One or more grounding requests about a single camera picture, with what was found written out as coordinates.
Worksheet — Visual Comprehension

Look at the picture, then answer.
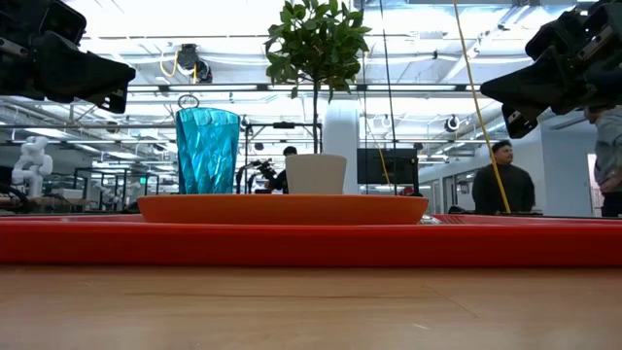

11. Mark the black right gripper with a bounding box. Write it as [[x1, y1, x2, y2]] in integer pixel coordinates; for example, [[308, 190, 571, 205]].
[[479, 0, 622, 140]]

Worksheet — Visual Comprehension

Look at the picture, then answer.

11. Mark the red plastic tray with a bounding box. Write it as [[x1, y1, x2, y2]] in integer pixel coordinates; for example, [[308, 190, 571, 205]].
[[0, 213, 622, 268]]

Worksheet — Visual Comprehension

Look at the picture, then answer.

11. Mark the person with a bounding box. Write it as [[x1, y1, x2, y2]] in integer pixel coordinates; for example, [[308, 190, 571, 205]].
[[471, 139, 536, 216], [269, 145, 298, 194], [584, 104, 622, 218]]

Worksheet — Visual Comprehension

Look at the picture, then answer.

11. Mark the teal faceted plastic cup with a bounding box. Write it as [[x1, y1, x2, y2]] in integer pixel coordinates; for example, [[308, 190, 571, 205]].
[[174, 106, 242, 195]]

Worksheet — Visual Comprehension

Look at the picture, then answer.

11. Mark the orange round plate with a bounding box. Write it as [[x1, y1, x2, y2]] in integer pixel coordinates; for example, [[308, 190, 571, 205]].
[[137, 193, 430, 226]]

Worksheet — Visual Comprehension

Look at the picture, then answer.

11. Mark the yellow cable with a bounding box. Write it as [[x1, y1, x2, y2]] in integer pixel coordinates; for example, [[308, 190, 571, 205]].
[[452, 0, 512, 214]]

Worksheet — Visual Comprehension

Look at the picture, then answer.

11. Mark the thin black hanging cable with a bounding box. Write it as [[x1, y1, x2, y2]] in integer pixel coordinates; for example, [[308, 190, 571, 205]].
[[378, 0, 397, 195]]

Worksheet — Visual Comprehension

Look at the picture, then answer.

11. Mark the white column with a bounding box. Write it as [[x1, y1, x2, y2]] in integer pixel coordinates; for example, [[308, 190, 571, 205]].
[[324, 99, 361, 195]]

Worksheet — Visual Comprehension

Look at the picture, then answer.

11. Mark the black metal rack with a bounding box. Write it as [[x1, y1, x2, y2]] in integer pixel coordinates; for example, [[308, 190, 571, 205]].
[[75, 167, 160, 213]]

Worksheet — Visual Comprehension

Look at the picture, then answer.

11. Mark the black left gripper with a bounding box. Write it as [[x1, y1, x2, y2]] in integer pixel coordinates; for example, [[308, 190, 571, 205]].
[[0, 0, 137, 116]]

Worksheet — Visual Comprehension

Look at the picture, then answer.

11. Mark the white plant pot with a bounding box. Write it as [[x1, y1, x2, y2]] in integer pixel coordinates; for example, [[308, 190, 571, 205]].
[[284, 154, 348, 196]]

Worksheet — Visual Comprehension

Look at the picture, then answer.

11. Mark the green leafy plant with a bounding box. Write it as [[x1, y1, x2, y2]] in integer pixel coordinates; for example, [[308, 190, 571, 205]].
[[264, 0, 373, 156]]

